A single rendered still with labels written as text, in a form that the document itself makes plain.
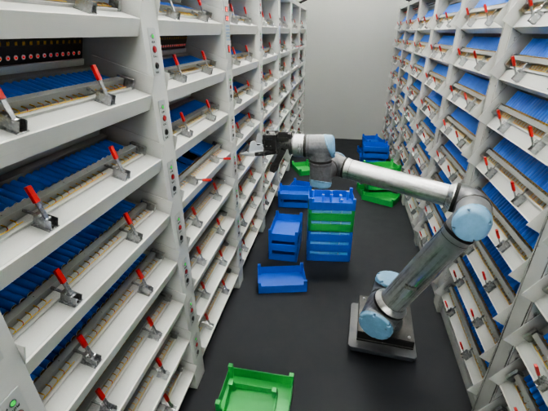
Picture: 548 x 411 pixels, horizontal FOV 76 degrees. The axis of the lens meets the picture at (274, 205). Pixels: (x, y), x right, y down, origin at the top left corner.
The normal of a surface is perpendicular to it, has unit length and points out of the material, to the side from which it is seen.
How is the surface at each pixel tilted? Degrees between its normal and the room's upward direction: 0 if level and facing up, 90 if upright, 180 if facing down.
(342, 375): 0
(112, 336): 18
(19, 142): 108
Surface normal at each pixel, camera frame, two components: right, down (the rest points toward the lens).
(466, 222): -0.44, 0.29
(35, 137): 0.94, 0.35
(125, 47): -0.18, 0.43
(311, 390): 0.00, -0.90
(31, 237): 0.30, -0.83
